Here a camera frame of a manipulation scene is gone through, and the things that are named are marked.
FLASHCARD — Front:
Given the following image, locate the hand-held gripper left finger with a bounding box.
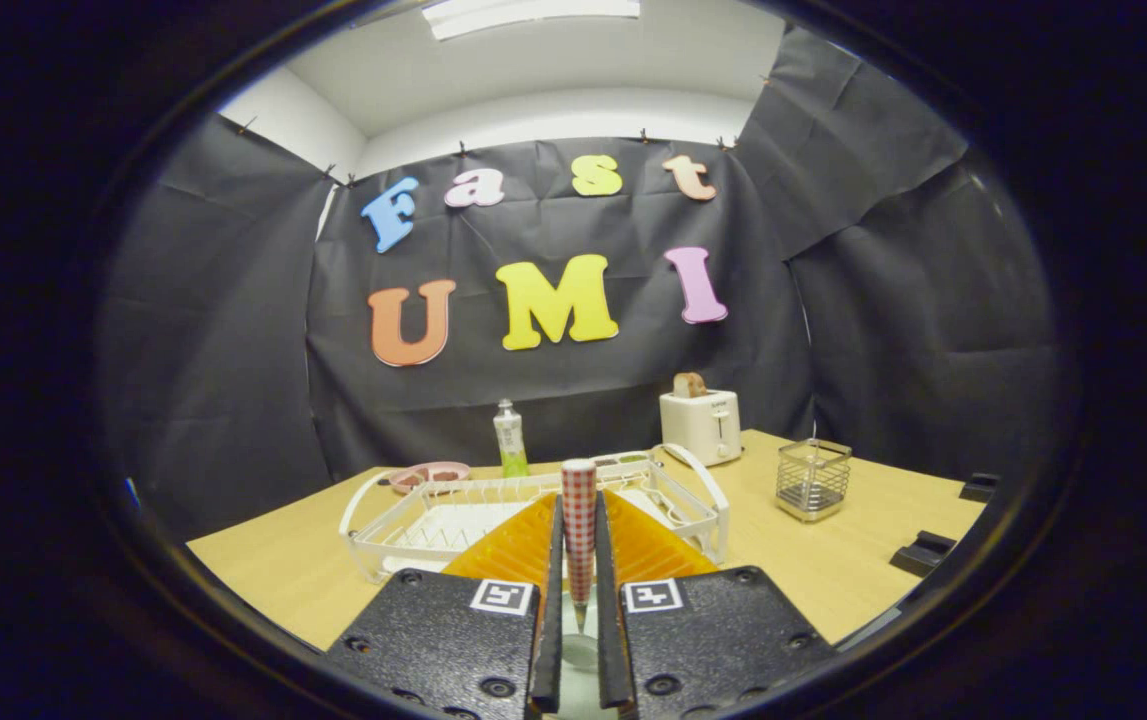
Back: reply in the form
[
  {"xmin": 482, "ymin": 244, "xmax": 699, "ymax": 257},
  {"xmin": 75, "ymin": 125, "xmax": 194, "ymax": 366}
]
[{"xmin": 326, "ymin": 490, "xmax": 566, "ymax": 720}]

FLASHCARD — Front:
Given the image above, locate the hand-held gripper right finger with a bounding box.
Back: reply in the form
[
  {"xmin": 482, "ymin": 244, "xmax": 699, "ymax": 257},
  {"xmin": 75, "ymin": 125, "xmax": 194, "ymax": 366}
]
[{"xmin": 595, "ymin": 490, "xmax": 839, "ymax": 720}]

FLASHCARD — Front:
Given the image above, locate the white wire dish rack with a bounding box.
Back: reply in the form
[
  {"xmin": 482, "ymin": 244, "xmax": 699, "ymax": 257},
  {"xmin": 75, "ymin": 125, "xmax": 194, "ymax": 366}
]
[{"xmin": 338, "ymin": 443, "xmax": 731, "ymax": 585}]

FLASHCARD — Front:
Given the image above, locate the metal wire basket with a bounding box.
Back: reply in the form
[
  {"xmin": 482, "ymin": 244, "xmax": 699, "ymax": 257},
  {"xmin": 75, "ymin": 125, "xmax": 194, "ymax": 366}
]
[{"xmin": 775, "ymin": 438, "xmax": 853, "ymax": 523}]

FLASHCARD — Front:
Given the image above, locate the spoon with red checkered handle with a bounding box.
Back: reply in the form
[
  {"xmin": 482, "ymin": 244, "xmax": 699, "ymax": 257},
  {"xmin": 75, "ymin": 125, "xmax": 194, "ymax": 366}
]
[{"xmin": 559, "ymin": 458, "xmax": 601, "ymax": 673}]

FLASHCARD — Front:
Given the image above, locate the pink plate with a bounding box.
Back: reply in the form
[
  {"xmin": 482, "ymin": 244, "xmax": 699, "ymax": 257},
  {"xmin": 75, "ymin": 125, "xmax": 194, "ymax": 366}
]
[{"xmin": 388, "ymin": 461, "xmax": 472, "ymax": 495}]

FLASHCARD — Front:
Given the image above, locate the white toaster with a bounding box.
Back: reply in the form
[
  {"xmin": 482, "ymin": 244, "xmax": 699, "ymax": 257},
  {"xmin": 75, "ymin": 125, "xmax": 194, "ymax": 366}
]
[{"xmin": 659, "ymin": 388, "xmax": 743, "ymax": 467}]

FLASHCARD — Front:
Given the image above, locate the clear bottle with green liquid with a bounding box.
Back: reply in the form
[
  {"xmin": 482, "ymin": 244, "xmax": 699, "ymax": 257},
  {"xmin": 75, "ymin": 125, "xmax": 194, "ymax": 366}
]
[{"xmin": 492, "ymin": 399, "xmax": 531, "ymax": 479}]

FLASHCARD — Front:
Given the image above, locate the black backdrop cloth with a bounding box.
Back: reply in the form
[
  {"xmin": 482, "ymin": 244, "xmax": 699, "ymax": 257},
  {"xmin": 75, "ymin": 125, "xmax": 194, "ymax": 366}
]
[{"xmin": 98, "ymin": 25, "xmax": 1064, "ymax": 546}]

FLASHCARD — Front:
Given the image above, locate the ceiling light panel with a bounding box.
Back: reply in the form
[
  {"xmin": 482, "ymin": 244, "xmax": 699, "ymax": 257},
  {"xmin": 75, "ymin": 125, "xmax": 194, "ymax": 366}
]
[{"xmin": 421, "ymin": 0, "xmax": 642, "ymax": 41}]

